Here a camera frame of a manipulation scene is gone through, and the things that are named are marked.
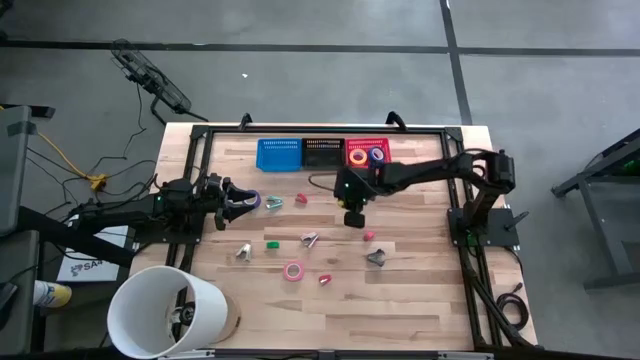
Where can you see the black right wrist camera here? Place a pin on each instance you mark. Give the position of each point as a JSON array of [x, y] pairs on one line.
[[354, 219]]

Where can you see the black diagonal stand beam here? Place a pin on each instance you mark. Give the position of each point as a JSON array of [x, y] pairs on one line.
[[60, 232]]

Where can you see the white staple remover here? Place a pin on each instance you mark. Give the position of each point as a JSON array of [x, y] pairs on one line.
[[244, 252]]

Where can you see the gray plastic panel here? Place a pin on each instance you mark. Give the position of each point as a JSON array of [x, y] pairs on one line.
[[14, 170], [17, 265]]

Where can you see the blue plastic basket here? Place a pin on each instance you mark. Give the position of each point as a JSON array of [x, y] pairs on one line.
[[279, 155]]

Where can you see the black table clamp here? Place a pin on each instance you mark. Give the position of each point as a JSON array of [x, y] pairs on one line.
[[245, 121], [397, 120]]

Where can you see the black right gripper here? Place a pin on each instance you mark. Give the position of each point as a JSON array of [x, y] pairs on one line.
[[355, 185]]

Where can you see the red plastic basket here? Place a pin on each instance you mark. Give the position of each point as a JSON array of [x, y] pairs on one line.
[[365, 142]]

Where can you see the black staple remover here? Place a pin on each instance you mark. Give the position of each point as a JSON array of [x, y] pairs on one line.
[[376, 258]]

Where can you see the white printed box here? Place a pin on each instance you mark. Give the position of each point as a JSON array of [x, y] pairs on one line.
[[90, 265]]

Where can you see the pink tape roll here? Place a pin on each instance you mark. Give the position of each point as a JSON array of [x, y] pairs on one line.
[[286, 271]]

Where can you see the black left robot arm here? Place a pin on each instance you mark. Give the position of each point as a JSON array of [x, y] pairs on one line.
[[125, 212]]

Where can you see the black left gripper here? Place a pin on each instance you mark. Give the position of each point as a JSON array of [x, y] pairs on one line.
[[215, 197]]

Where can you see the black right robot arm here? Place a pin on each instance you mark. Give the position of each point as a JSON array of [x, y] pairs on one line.
[[425, 170]]

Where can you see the black plastic basket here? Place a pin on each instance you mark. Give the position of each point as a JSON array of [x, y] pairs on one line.
[[323, 155]]

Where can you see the purple tape roll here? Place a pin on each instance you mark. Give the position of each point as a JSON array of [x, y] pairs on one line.
[[257, 201]]

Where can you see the pink silver staple remover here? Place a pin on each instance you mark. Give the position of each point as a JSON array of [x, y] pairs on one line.
[[310, 238]]

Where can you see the white lamp shade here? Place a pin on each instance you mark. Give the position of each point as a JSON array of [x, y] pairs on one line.
[[135, 310]]

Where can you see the yellow white bottle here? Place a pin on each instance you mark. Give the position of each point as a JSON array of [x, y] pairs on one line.
[[52, 294]]

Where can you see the teal staple remover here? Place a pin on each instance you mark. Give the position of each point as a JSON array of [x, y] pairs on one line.
[[274, 202]]

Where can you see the blue tape roll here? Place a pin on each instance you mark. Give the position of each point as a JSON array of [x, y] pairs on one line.
[[370, 156]]

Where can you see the small red stapler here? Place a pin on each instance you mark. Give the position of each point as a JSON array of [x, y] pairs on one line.
[[369, 236], [301, 198], [325, 280]]

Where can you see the small green stapler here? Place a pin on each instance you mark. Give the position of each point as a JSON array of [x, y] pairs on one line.
[[272, 245]]

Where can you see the black metal table frame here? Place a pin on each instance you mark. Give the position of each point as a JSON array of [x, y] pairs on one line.
[[325, 130]]

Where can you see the yellow tape roll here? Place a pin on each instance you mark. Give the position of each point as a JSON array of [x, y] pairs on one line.
[[351, 157]]

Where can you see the gray metal table frame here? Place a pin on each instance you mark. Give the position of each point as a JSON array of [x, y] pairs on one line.
[[585, 175]]

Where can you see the silver metal bracket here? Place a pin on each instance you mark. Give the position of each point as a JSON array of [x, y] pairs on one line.
[[190, 355], [465, 356]]

